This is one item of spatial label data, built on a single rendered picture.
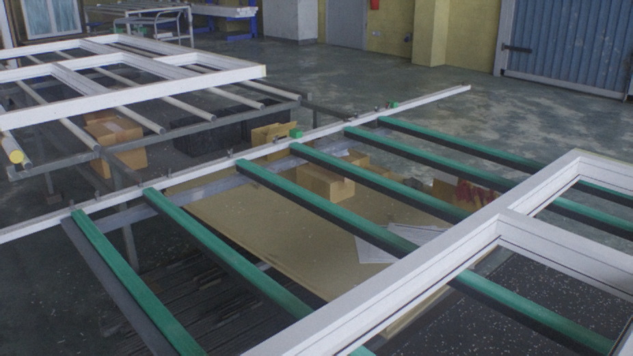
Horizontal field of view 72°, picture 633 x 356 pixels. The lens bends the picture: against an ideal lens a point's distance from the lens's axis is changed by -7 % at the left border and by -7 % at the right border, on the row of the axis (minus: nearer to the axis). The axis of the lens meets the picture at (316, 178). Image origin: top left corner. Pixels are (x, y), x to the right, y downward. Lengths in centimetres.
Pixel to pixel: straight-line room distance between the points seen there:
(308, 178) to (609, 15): 560
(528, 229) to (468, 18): 679
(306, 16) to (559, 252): 895
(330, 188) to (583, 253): 95
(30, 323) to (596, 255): 230
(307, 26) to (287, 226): 838
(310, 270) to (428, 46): 659
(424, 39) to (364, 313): 711
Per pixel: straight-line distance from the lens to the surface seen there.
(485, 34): 770
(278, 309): 98
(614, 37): 692
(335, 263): 146
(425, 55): 784
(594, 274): 116
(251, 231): 164
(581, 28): 703
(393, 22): 871
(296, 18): 972
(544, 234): 117
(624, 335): 102
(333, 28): 971
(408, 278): 94
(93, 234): 130
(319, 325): 81
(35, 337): 246
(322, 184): 179
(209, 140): 235
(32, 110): 238
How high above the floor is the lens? 148
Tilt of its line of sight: 25 degrees down
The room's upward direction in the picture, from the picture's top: straight up
